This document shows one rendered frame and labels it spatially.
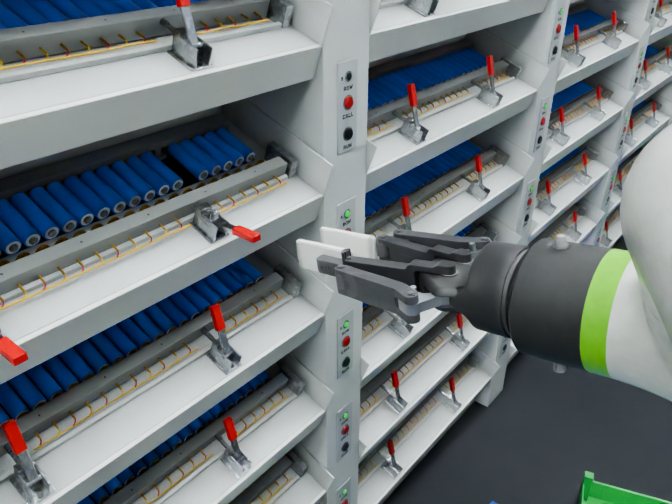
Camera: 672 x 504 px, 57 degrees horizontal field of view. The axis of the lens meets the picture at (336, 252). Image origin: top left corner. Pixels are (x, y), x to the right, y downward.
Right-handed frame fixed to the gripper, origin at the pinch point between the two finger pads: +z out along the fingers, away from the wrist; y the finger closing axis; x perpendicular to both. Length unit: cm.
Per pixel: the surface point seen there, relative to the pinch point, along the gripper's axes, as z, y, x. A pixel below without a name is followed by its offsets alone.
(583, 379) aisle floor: 17, 116, -93
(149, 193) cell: 24.7, -4.3, 4.9
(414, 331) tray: 25, 45, -40
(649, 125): 29, 207, -39
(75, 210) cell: 25.5, -13.0, 5.7
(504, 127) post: 26, 87, -10
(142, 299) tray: 17.9, -12.2, -3.8
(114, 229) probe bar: 20.8, -11.6, 3.7
